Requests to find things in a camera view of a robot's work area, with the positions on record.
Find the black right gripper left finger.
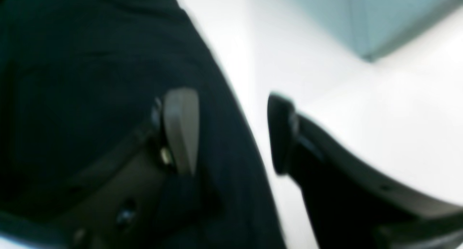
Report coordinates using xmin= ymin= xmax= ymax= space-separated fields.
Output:
xmin=1 ymin=88 xmax=200 ymax=249

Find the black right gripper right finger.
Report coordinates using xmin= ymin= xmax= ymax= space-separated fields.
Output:
xmin=267 ymin=93 xmax=463 ymax=249

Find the black T-shirt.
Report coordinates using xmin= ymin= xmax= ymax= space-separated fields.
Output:
xmin=1 ymin=0 xmax=286 ymax=249

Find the grey-white bin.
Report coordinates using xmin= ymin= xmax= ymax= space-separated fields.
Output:
xmin=294 ymin=0 xmax=462 ymax=62

